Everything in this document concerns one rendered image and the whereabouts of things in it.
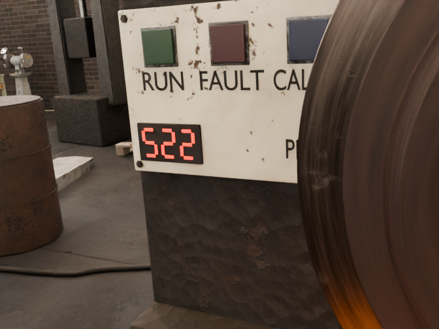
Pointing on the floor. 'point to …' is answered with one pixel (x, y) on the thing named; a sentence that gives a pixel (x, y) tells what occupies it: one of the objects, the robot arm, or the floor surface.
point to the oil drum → (26, 177)
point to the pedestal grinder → (22, 88)
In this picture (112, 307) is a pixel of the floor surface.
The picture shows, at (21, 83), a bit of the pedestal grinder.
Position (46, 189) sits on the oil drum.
